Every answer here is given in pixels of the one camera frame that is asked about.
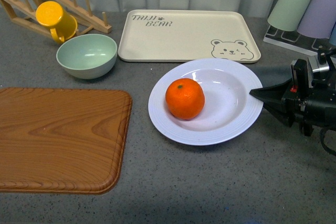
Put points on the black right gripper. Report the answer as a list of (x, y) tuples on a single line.
[(308, 98)]

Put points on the white ridged deep plate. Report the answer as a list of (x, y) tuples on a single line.
[(229, 108)]

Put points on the orange mandarin fruit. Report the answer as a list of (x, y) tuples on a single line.
[(185, 98)]

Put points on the grey folded cloth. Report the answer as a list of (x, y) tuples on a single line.
[(272, 75)]

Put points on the blue plastic cup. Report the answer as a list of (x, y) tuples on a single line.
[(332, 38)]

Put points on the green plastic cup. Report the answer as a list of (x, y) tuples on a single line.
[(287, 14)]

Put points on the purple plastic cup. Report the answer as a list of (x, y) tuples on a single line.
[(318, 20)]

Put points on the beige bear tray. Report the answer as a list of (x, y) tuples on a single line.
[(184, 35)]

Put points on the green bowl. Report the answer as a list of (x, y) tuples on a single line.
[(88, 56)]

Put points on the wooden cutting board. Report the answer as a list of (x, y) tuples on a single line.
[(62, 140)]

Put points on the yellow mug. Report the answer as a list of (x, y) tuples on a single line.
[(57, 20)]

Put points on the wooden dish rack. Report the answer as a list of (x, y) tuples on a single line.
[(23, 13)]

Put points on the white wire cup rack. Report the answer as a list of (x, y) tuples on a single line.
[(294, 41)]

